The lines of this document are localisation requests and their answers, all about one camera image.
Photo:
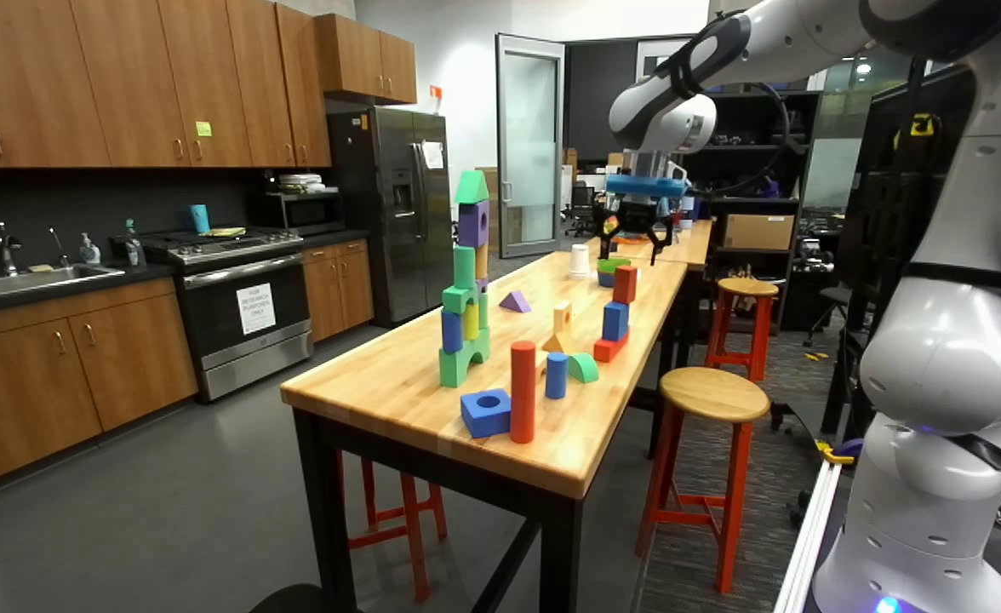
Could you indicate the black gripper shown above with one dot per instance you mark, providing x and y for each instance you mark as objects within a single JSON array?
[{"x": 639, "y": 215}]

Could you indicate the orange foam block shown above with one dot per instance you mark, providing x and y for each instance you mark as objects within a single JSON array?
[{"x": 624, "y": 284}]

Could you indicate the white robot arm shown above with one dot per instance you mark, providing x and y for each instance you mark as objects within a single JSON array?
[{"x": 929, "y": 481}]

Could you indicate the yellow block with hole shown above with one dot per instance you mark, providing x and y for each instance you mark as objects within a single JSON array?
[{"x": 564, "y": 316}]

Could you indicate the purple foam block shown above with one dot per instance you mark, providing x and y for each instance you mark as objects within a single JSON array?
[{"x": 514, "y": 303}]

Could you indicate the green half-round foam block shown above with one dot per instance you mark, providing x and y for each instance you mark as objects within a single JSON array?
[{"x": 584, "y": 370}]

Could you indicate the tall foam block tower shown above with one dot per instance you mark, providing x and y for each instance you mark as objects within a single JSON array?
[{"x": 464, "y": 300}]

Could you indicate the blue block with hole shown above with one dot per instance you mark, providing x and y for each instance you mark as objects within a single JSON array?
[{"x": 486, "y": 412}]

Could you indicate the white paper cup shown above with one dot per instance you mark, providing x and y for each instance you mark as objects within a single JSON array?
[{"x": 579, "y": 262}]

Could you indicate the blue foam cube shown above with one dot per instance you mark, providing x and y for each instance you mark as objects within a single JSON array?
[{"x": 614, "y": 322}]

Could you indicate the blue foam cylinder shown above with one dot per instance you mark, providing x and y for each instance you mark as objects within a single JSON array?
[{"x": 555, "y": 377}]

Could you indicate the red foam cylinder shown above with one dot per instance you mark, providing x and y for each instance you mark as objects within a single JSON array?
[{"x": 522, "y": 391}]

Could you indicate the round wooden stool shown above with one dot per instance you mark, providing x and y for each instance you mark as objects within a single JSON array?
[{"x": 703, "y": 462}]

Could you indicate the stainless steel refrigerator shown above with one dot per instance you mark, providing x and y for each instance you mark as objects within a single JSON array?
[{"x": 393, "y": 181}]

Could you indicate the black microwave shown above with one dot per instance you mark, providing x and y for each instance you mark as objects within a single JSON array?
[{"x": 303, "y": 212}]

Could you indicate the black oven stove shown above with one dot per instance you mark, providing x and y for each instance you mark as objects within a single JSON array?
[{"x": 244, "y": 303}]

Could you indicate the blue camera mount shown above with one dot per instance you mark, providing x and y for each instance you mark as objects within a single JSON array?
[{"x": 644, "y": 186}]

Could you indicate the red stool frame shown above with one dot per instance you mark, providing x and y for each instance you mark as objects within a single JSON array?
[{"x": 402, "y": 523}]

